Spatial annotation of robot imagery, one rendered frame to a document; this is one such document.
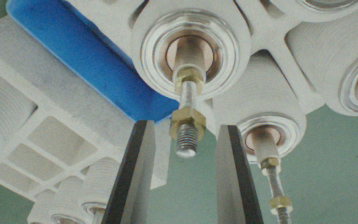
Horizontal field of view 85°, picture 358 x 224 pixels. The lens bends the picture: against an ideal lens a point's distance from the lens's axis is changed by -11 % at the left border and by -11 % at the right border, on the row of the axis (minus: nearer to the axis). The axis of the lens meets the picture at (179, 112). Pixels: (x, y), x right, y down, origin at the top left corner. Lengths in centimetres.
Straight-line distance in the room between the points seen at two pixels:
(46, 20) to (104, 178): 28
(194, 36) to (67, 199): 41
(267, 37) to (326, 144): 53
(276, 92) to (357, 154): 63
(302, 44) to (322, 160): 57
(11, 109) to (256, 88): 32
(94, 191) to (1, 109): 19
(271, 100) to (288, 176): 62
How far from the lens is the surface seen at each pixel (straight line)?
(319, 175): 87
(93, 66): 40
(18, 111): 37
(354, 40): 21
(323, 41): 24
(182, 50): 16
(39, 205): 61
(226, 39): 16
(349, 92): 23
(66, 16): 45
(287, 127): 23
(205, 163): 69
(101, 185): 39
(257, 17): 24
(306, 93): 31
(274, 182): 20
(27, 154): 58
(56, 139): 48
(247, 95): 22
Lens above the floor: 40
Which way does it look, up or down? 49 degrees down
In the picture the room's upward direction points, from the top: 175 degrees counter-clockwise
